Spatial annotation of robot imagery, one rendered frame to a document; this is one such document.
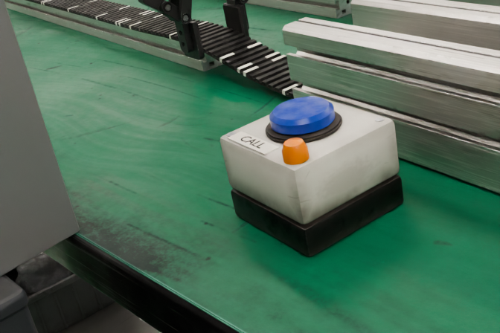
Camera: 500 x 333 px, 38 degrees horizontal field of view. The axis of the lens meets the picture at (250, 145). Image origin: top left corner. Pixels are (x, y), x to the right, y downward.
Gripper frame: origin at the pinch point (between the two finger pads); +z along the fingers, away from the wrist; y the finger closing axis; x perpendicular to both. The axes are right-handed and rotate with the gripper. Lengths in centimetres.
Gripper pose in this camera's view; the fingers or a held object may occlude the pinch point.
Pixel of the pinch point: (214, 32)
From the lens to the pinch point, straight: 77.9
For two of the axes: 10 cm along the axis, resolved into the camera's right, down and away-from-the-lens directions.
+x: 5.7, 2.5, -7.8
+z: 1.8, 8.9, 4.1
